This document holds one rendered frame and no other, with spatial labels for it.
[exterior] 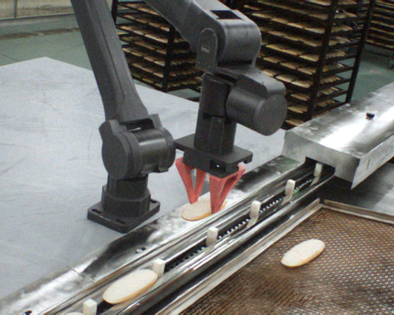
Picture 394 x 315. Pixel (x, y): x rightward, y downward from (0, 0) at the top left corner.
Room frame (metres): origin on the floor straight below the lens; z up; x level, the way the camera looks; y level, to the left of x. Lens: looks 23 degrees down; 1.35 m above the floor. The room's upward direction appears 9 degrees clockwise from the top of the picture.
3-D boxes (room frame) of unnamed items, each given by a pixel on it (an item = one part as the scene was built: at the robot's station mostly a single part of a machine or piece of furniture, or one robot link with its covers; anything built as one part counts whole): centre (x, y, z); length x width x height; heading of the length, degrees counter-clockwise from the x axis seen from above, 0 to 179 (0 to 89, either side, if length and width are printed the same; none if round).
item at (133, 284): (0.68, 0.06, 0.86); 0.10 x 0.04 x 0.01; 148
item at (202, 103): (0.79, -0.02, 1.11); 0.07 x 0.06 x 0.07; 44
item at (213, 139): (0.79, -0.02, 1.05); 0.10 x 0.07 x 0.07; 57
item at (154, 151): (0.92, 0.10, 0.94); 0.09 x 0.05 x 0.10; 44
